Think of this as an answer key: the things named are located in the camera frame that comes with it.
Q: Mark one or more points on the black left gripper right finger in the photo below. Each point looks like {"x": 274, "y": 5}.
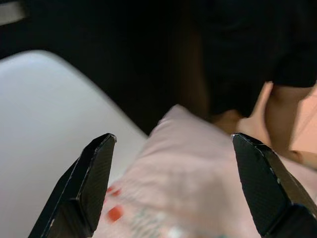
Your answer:
{"x": 267, "y": 198}

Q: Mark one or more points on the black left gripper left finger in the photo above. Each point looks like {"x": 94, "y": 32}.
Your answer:
{"x": 81, "y": 193}

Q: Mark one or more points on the pink printed pillow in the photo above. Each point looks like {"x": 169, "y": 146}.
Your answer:
{"x": 183, "y": 161}

